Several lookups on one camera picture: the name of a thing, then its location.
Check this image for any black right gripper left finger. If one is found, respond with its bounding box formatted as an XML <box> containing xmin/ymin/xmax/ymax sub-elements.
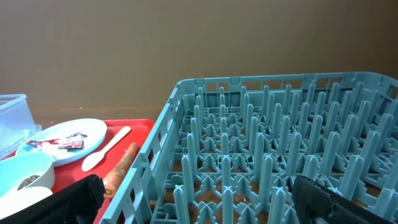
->
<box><xmin>1</xmin><ymin>174</ymin><xmax>105</xmax><ymax>224</ymax></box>

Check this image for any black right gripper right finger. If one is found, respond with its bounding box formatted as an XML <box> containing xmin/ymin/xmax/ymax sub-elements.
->
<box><xmin>292</xmin><ymin>175</ymin><xmax>389</xmax><ymax>224</ymax></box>

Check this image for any orange carrot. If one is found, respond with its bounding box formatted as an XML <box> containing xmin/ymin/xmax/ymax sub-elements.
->
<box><xmin>103</xmin><ymin>142</ymin><xmax>139</xmax><ymax>198</ymax></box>

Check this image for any white plastic spoon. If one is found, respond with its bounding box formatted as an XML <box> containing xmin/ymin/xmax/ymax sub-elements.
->
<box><xmin>81</xmin><ymin>126</ymin><xmax>131</xmax><ymax>172</ymax></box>

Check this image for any brown mushroom scrap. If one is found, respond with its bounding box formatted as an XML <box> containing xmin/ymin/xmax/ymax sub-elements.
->
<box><xmin>17</xmin><ymin>175</ymin><xmax>40</xmax><ymax>190</ymax></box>

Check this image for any red snack wrapper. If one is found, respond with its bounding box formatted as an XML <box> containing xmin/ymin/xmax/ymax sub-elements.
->
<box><xmin>27</xmin><ymin>133</ymin><xmax>88</xmax><ymax>149</ymax></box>

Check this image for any light blue plate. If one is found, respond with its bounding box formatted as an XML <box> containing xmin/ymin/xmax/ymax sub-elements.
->
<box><xmin>16</xmin><ymin>118</ymin><xmax>107</xmax><ymax>167</ymax></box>

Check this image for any mint green bowl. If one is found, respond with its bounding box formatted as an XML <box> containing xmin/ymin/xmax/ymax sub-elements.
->
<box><xmin>1</xmin><ymin>152</ymin><xmax>55</xmax><ymax>197</ymax></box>

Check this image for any grey dishwasher rack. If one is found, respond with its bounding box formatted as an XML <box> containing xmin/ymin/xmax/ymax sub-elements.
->
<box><xmin>101</xmin><ymin>72</ymin><xmax>397</xmax><ymax>223</ymax></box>

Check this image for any clear plastic bin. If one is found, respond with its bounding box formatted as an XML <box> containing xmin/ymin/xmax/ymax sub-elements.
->
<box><xmin>1</xmin><ymin>94</ymin><xmax>42</xmax><ymax>159</ymax></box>

